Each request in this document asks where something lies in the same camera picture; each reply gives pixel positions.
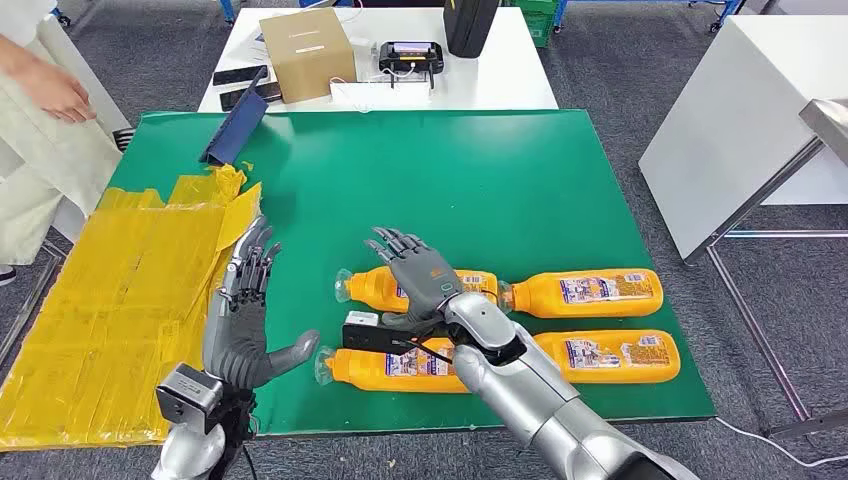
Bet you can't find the black phone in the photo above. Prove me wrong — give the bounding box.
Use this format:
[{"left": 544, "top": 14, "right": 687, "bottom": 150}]
[
  {"left": 218, "top": 80, "right": 285, "bottom": 113},
  {"left": 211, "top": 64, "right": 270, "bottom": 87}
]

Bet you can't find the person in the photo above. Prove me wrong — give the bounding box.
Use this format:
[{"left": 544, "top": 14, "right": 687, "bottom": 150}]
[{"left": 0, "top": 0, "right": 125, "bottom": 287}]

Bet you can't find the dark blue folder stand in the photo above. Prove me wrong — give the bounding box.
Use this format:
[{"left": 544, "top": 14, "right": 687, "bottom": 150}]
[{"left": 198, "top": 64, "right": 270, "bottom": 167}]

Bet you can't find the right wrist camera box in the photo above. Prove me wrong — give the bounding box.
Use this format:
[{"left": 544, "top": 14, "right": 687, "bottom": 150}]
[{"left": 341, "top": 309, "right": 465, "bottom": 364}]

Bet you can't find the orange detergent bottle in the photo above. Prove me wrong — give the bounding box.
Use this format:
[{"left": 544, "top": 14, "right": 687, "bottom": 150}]
[
  {"left": 498, "top": 268, "right": 664, "bottom": 320},
  {"left": 334, "top": 266, "right": 499, "bottom": 314},
  {"left": 313, "top": 337, "right": 473, "bottom": 395},
  {"left": 533, "top": 329, "right": 682, "bottom": 386}
]

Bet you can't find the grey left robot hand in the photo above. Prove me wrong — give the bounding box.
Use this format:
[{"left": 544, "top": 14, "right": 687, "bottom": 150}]
[{"left": 201, "top": 215, "right": 321, "bottom": 392}]

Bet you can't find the printed paper sheet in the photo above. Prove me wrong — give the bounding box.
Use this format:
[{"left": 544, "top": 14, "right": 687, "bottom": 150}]
[{"left": 231, "top": 29, "right": 266, "bottom": 68}]

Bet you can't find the black hard case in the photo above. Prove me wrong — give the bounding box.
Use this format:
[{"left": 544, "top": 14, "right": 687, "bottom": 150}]
[{"left": 442, "top": 0, "right": 501, "bottom": 60}]

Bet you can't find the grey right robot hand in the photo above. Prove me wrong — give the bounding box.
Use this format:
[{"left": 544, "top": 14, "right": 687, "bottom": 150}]
[{"left": 362, "top": 226, "right": 465, "bottom": 329}]

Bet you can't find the white floor cable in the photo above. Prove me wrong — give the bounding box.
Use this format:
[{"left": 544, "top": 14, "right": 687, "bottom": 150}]
[{"left": 714, "top": 415, "right": 848, "bottom": 468}]

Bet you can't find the large white tabletop panel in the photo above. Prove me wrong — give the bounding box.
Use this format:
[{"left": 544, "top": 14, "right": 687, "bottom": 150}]
[{"left": 637, "top": 14, "right": 848, "bottom": 263}]

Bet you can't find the person's right hand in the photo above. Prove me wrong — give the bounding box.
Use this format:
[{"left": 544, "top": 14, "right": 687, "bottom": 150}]
[{"left": 19, "top": 62, "right": 97, "bottom": 124}]

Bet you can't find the yellow taped cardboard sheet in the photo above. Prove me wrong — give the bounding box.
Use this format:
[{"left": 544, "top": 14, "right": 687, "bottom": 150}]
[{"left": 0, "top": 162, "right": 264, "bottom": 453}]

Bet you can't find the green plastic crate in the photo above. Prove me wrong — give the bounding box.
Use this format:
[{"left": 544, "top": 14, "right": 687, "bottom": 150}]
[{"left": 503, "top": 0, "right": 561, "bottom": 49}]

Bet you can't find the green table mat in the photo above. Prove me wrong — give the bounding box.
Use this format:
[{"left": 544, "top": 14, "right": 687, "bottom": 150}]
[{"left": 105, "top": 109, "right": 718, "bottom": 439}]

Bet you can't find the white table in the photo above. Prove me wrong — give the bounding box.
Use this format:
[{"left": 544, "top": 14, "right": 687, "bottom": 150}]
[{"left": 197, "top": 6, "right": 561, "bottom": 114}]

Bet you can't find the steel frame table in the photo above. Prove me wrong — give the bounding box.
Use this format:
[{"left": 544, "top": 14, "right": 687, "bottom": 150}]
[{"left": 705, "top": 97, "right": 848, "bottom": 440}]

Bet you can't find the brown cardboard box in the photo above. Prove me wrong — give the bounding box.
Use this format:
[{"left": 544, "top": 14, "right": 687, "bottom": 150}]
[{"left": 258, "top": 6, "right": 359, "bottom": 105}]

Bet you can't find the black handheld controller with screen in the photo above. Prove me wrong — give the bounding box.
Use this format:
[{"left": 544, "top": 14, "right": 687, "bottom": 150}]
[{"left": 377, "top": 39, "right": 446, "bottom": 91}]

